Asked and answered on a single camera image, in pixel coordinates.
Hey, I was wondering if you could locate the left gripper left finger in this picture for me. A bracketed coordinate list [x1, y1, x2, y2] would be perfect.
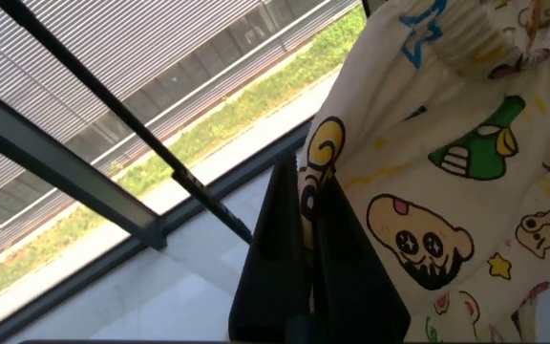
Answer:
[227, 154, 313, 343]

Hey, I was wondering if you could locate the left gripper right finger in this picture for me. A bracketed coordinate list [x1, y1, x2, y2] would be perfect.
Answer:
[312, 173, 413, 343]

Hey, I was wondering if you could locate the cream printed garment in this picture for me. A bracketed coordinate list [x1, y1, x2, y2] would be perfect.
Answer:
[296, 0, 550, 344]

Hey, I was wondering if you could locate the black clothes rack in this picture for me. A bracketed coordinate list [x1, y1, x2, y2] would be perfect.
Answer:
[0, 0, 254, 246]

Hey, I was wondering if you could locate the window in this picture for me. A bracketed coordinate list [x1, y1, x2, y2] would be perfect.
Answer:
[0, 0, 387, 344]

